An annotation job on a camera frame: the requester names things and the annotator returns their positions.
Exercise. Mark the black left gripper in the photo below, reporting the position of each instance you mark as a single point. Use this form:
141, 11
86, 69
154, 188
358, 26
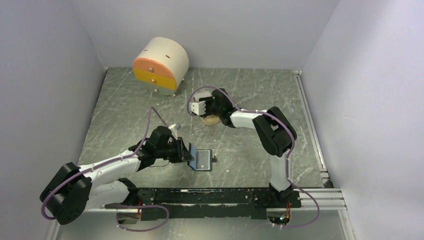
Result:
182, 154

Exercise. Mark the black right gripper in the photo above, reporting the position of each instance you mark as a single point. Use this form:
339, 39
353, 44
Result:
208, 100

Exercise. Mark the black leather card holder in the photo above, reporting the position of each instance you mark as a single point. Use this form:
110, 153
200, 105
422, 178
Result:
203, 159

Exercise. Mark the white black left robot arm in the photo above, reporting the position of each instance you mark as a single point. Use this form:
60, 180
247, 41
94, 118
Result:
76, 189

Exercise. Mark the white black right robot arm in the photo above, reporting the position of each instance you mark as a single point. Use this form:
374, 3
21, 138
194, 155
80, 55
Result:
276, 134

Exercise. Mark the stack of credit cards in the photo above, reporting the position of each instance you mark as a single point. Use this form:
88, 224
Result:
200, 95

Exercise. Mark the beige oval plastic tray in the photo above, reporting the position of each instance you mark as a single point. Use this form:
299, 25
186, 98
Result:
210, 120

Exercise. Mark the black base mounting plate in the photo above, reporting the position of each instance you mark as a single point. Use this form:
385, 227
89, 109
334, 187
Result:
195, 203

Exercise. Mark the cream mini drawer cabinet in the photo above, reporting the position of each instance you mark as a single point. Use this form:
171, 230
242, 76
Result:
161, 66

